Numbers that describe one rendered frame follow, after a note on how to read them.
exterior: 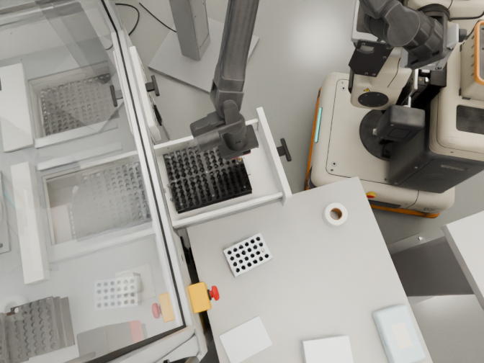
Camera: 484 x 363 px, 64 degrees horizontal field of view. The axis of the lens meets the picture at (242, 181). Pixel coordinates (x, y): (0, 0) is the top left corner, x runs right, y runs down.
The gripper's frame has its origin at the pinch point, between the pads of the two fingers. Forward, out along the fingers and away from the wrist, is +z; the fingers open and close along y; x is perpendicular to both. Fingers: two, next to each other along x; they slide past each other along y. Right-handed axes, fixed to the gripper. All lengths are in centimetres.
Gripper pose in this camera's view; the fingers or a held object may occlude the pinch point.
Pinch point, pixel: (239, 153)
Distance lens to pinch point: 108.4
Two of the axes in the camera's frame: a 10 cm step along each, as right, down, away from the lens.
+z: 0.7, 3.0, 9.5
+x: -2.9, -9.1, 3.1
